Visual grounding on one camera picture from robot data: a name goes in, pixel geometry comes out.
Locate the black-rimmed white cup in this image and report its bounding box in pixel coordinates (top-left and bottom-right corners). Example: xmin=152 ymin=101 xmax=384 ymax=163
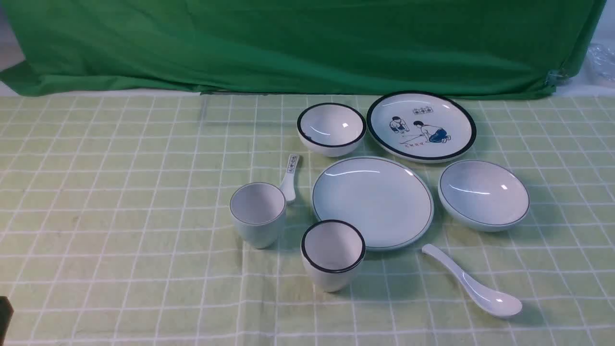
xmin=300 ymin=220 xmax=367 ymax=293

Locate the pale green shallow bowl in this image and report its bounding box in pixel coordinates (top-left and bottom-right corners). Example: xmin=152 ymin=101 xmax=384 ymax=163
xmin=437 ymin=160 xmax=531 ymax=233

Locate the black-rimmed white bowl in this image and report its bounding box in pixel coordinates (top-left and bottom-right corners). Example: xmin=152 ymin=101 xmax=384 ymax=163
xmin=296 ymin=102 xmax=367 ymax=158

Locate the green backdrop cloth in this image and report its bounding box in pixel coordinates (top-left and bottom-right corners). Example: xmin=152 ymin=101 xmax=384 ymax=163
xmin=1 ymin=0 xmax=605 ymax=100

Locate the small patterned white spoon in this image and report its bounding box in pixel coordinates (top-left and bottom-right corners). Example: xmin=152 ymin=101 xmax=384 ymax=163
xmin=280 ymin=153 xmax=300 ymax=204

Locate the pale green cup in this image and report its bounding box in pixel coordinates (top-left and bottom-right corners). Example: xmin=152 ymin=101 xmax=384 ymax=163
xmin=229 ymin=182 xmax=286 ymax=249

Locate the illustrated black-rimmed plate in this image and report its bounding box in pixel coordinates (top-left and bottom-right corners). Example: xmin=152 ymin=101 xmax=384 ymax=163
xmin=366 ymin=91 xmax=477 ymax=164

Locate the clear plastic bag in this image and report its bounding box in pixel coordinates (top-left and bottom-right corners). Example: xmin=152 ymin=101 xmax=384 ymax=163
xmin=587 ymin=42 xmax=615 ymax=88

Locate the pale green large plate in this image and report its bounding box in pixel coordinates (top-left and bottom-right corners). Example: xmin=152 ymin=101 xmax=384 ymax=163
xmin=310 ymin=156 xmax=435 ymax=251

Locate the metal backdrop clip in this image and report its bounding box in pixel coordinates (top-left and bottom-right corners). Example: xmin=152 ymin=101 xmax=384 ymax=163
xmin=545 ymin=70 xmax=570 ymax=87

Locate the green checkered tablecloth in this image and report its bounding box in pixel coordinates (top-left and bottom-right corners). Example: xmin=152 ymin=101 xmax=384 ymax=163
xmin=0 ymin=94 xmax=615 ymax=346

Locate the large white ceramic spoon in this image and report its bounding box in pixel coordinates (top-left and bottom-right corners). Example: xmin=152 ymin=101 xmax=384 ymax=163
xmin=421 ymin=244 xmax=523 ymax=319

